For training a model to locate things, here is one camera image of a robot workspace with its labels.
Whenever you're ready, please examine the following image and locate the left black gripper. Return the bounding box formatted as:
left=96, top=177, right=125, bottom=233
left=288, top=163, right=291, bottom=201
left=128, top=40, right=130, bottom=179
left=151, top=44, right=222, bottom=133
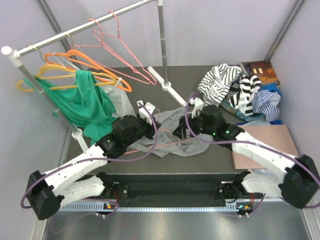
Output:
left=124, top=112, right=161, bottom=147

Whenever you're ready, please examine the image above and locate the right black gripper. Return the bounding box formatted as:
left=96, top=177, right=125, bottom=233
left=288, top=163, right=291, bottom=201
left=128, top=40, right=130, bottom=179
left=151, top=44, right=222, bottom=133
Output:
left=173, top=108, right=216, bottom=141

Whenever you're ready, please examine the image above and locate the pink wire hanger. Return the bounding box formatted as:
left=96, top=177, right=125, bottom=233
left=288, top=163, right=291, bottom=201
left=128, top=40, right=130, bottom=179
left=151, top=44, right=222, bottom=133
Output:
left=92, top=10, right=158, bottom=85
left=69, top=17, right=157, bottom=85
left=123, top=107, right=198, bottom=155

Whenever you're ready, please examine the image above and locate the grey tank top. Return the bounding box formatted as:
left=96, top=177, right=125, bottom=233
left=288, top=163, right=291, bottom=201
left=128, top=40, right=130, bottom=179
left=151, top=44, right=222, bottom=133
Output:
left=129, top=106, right=213, bottom=158

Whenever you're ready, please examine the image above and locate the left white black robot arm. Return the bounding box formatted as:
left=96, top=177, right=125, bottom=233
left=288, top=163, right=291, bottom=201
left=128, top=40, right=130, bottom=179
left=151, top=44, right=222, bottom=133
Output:
left=25, top=115, right=161, bottom=221

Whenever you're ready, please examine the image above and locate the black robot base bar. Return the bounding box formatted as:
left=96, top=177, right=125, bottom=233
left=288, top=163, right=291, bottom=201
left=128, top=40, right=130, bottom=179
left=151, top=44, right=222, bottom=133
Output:
left=108, top=173, right=248, bottom=208

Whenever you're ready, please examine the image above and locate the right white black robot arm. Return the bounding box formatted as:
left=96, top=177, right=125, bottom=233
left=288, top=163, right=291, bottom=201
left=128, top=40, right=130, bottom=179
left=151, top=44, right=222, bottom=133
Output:
left=173, top=105, right=320, bottom=209

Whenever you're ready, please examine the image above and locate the white garment on hanger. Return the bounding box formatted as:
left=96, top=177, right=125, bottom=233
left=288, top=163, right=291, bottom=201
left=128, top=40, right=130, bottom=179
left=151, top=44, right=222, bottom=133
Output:
left=51, top=69, right=135, bottom=118

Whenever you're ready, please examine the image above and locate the green tank top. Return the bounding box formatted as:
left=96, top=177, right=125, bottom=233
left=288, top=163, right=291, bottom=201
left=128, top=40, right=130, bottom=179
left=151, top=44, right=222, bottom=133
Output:
left=36, top=70, right=116, bottom=145

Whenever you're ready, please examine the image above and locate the orange plastic hanger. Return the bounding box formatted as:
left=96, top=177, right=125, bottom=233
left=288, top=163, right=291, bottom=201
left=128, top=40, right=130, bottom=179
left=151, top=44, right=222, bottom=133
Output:
left=44, top=49, right=132, bottom=93

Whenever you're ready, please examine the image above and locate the yellow plastic hanger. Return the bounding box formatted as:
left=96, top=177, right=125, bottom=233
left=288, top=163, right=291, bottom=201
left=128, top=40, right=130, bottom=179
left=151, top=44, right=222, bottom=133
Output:
left=16, top=44, right=118, bottom=93

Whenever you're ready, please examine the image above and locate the black white striped shirt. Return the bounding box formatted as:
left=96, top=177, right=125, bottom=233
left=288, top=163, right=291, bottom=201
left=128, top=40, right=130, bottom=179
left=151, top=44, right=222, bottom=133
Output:
left=197, top=63, right=242, bottom=107

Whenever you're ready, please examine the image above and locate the bold black white striped garment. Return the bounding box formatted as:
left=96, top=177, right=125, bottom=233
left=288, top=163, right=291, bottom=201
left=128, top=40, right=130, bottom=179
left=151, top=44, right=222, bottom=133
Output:
left=224, top=75, right=262, bottom=116

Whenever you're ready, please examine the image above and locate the blue white striped shirt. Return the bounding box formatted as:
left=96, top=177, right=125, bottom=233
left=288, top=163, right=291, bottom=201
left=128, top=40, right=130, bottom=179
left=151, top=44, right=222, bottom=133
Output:
left=252, top=90, right=281, bottom=122

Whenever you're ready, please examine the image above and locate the pink cardboard sheet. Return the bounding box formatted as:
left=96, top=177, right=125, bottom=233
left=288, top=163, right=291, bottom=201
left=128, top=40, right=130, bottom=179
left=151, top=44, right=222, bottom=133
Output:
left=232, top=124, right=299, bottom=170

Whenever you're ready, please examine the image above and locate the blue garment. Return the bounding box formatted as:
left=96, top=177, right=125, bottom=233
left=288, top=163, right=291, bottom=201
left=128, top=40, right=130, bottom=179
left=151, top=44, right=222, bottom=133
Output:
left=260, top=82, right=282, bottom=96

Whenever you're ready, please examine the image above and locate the book with dark cover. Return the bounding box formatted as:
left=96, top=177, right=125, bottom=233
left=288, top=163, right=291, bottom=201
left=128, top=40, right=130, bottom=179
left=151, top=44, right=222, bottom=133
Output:
left=240, top=61, right=280, bottom=86

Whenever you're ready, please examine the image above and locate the silver clothes rack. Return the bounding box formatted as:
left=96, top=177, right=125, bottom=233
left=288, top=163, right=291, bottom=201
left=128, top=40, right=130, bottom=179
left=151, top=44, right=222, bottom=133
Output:
left=0, top=0, right=189, bottom=151

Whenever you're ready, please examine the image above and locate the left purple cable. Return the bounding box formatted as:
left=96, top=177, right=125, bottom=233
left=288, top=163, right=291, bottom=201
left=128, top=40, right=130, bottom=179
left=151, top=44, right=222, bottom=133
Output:
left=20, top=103, right=159, bottom=209

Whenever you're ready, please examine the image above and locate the grey slotted cable duct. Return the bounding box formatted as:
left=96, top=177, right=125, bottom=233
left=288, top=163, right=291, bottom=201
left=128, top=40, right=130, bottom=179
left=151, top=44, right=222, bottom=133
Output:
left=59, top=200, right=240, bottom=213

